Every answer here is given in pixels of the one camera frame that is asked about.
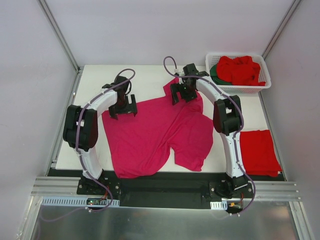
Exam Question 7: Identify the white plastic laundry basket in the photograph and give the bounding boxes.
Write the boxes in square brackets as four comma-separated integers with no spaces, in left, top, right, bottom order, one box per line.
[205,52,272,94]

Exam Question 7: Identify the pink t shirt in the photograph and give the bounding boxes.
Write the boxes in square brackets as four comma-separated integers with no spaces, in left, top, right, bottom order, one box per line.
[102,78,214,179]

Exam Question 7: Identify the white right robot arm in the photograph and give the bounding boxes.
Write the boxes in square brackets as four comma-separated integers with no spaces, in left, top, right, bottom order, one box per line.
[170,63,248,199]

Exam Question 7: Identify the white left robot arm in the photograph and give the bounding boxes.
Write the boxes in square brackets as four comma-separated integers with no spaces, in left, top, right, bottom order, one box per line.
[62,75,138,198]

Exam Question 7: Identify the green t shirt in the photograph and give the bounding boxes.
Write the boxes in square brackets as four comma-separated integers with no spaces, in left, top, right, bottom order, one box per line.
[209,64,232,86]

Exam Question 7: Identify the red crumpled t shirt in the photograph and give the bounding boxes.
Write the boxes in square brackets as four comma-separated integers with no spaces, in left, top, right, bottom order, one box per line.
[217,55,266,87]

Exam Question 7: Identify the folded red t shirt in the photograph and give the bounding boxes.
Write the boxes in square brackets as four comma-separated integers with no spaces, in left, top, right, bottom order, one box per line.
[240,129,282,177]

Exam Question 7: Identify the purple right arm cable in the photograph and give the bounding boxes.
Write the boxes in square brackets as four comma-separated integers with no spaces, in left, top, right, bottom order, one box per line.
[163,55,257,214]

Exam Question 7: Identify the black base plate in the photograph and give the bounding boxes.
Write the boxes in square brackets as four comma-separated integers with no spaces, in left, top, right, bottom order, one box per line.
[48,169,285,209]

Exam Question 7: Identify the aluminium frame rail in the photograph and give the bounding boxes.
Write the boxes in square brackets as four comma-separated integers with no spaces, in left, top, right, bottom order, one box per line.
[31,176,302,209]

